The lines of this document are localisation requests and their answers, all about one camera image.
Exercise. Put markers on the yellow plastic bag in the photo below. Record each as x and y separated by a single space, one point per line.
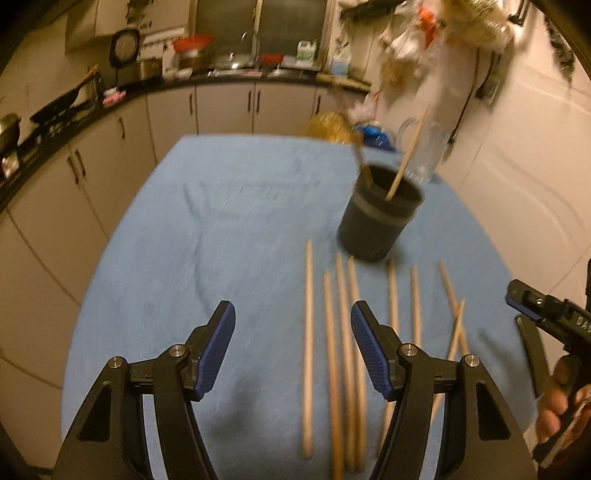
330 128

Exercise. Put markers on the long wooden chopstick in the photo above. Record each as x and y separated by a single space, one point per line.
408 154
362 164

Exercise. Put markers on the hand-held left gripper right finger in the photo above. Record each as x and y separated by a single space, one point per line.
369 350

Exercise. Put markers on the wooden cutting board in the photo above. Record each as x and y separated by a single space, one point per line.
344 82

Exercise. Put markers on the glass pan lid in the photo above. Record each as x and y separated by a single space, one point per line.
233 60

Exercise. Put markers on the person's right hand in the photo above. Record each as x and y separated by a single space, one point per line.
556 392

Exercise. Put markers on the pink cloth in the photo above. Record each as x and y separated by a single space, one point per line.
114 97

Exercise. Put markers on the blue plastic bag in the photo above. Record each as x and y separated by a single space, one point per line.
376 136

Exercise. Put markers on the black rice cooker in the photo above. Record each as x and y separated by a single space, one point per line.
124 48

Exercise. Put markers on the black kitchen countertop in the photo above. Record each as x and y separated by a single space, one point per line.
138 87

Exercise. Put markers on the red bowl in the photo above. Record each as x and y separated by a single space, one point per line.
270 58

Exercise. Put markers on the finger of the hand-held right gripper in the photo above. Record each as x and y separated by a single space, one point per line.
531 302
534 355

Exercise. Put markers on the red plastic basin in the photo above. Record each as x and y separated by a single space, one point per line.
191 44

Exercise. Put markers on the blue tablecloth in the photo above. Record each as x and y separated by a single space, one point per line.
221 230

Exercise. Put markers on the clear glass mug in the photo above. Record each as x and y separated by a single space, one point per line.
429 147

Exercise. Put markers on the black wok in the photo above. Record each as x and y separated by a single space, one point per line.
64 102

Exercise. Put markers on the kitchen window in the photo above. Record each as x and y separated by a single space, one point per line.
286 23

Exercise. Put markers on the hanging plastic bag with bread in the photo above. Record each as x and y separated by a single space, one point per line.
466 18

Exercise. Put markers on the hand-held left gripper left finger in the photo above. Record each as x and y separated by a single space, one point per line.
214 350

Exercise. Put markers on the lower kitchen cabinets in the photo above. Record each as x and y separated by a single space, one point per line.
221 106

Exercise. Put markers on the group of wooden chopsticks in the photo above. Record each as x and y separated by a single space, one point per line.
308 350

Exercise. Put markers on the white plastic bag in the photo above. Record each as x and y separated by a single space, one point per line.
367 110

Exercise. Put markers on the dark round utensil cup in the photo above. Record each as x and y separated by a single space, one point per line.
376 221

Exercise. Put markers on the white green detergent bottle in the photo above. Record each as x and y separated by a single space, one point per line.
306 51

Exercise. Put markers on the blue label detergent bottle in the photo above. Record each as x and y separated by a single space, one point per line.
340 63

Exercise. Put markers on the brown pot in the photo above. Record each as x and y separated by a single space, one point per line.
195 60

